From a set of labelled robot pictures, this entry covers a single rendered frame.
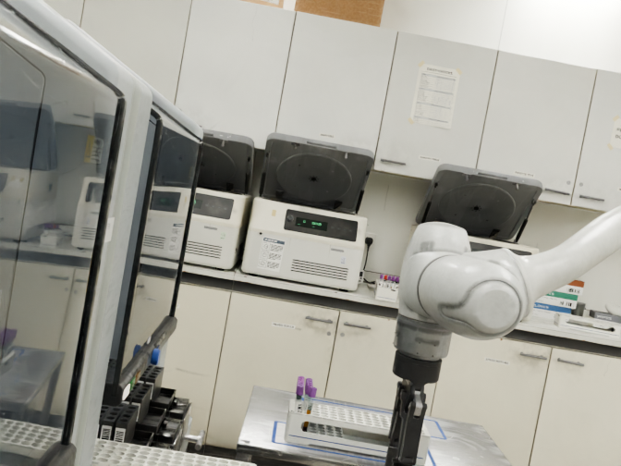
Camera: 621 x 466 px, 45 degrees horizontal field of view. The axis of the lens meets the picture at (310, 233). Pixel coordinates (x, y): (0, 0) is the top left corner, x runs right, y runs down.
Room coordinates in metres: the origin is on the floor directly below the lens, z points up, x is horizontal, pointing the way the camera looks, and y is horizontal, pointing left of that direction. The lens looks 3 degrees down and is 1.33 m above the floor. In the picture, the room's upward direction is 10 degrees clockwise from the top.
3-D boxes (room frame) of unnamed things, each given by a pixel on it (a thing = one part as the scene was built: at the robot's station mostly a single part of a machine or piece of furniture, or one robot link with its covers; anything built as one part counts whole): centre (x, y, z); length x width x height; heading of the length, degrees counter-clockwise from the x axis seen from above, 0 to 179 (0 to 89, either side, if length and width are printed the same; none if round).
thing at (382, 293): (3.63, -0.41, 0.93); 0.30 x 0.10 x 0.06; 177
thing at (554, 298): (4.03, -1.33, 1.01); 0.23 x 0.12 x 0.08; 92
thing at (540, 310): (4.03, -1.31, 0.94); 0.23 x 0.13 x 0.07; 97
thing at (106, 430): (1.34, 0.29, 0.85); 0.12 x 0.02 x 0.06; 3
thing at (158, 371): (1.65, 0.28, 0.85); 0.12 x 0.02 x 0.06; 2
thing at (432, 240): (1.18, -0.21, 1.24); 0.13 x 0.11 x 0.16; 11
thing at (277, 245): (3.81, 0.03, 1.24); 0.62 x 0.56 x 0.69; 3
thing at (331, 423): (1.58, -0.17, 0.85); 0.30 x 0.10 x 0.06; 91
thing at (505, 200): (3.85, -0.82, 1.25); 0.62 x 0.56 x 0.69; 2
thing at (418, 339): (1.20, -0.21, 1.14); 0.09 x 0.09 x 0.06
